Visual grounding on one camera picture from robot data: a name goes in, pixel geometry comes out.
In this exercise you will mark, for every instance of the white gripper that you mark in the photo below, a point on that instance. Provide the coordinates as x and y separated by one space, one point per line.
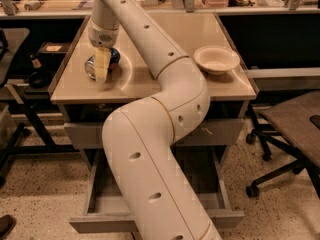
102 37

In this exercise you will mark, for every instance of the blue pepsi can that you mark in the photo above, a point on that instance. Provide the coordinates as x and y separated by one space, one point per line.
89 64

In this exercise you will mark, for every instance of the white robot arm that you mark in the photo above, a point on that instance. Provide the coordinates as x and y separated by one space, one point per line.
137 136

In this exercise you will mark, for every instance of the grey drawer cabinet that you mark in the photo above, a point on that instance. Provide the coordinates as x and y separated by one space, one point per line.
78 97

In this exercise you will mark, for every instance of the closed grey top drawer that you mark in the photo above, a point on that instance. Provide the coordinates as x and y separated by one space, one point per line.
214 132

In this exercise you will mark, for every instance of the open grey middle drawer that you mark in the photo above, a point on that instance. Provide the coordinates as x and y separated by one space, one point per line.
106 211

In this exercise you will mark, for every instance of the white bowl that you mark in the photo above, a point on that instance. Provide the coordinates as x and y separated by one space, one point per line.
216 60

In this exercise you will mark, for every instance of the black office chair left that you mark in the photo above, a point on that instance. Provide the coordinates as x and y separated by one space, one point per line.
11 40

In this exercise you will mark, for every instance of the black office chair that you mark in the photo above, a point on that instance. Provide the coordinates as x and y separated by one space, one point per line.
11 40
293 127

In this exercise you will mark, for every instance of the black shoe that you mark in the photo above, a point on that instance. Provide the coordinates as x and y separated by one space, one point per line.
7 223

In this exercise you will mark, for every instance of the black office chair right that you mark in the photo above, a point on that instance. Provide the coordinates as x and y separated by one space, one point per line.
293 127

